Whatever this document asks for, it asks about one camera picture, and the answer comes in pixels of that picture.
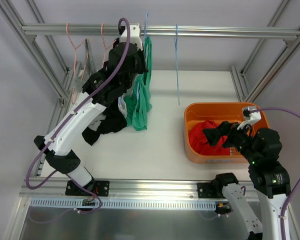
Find red tank top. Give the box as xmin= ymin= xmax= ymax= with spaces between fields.
xmin=188 ymin=120 xmax=232 ymax=156

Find green tank top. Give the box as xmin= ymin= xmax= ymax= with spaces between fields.
xmin=124 ymin=36 xmax=153 ymax=131

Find blue hanger of red top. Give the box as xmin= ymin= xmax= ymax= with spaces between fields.
xmin=174 ymin=24 xmax=180 ymax=106

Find blue hanger of green top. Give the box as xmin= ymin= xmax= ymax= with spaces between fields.
xmin=136 ymin=11 xmax=149 ymax=101

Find white tank top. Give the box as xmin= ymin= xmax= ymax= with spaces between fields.
xmin=88 ymin=96 xmax=128 ymax=131

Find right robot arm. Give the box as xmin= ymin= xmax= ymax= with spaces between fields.
xmin=202 ymin=121 xmax=291 ymax=240

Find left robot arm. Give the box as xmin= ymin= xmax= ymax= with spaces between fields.
xmin=34 ymin=41 xmax=148 ymax=196

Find grey tank top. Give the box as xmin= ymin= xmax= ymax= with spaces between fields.
xmin=73 ymin=38 xmax=97 ymax=93

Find black tank top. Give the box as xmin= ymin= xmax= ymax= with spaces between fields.
xmin=81 ymin=37 xmax=129 ymax=146

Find orange plastic basket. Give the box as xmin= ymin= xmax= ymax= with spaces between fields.
xmin=184 ymin=102 xmax=257 ymax=164

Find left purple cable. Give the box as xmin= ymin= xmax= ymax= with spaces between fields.
xmin=26 ymin=17 xmax=130 ymax=191

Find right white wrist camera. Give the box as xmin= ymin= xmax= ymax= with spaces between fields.
xmin=237 ymin=106 xmax=262 ymax=130

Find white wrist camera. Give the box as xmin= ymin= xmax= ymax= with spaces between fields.
xmin=237 ymin=106 xmax=262 ymax=130
xmin=118 ymin=22 xmax=144 ymax=51

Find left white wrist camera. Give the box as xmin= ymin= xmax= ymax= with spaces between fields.
xmin=118 ymin=22 xmax=144 ymax=51

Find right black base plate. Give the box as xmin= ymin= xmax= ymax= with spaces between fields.
xmin=197 ymin=182 xmax=225 ymax=199

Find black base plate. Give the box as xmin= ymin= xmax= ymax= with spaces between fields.
xmin=197 ymin=182 xmax=225 ymax=199
xmin=65 ymin=179 xmax=110 ymax=197

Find aluminium hanging rail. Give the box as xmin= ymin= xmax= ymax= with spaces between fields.
xmin=21 ymin=23 xmax=300 ymax=40

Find aluminium frame posts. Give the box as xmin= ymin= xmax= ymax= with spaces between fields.
xmin=0 ymin=0 xmax=300 ymax=106

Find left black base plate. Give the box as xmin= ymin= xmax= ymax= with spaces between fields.
xmin=65 ymin=179 xmax=110 ymax=197

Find white slotted cable duct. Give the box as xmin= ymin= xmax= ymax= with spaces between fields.
xmin=30 ymin=197 xmax=216 ymax=211

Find aluminium front rail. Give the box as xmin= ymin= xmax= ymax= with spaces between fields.
xmin=19 ymin=177 xmax=263 ymax=198

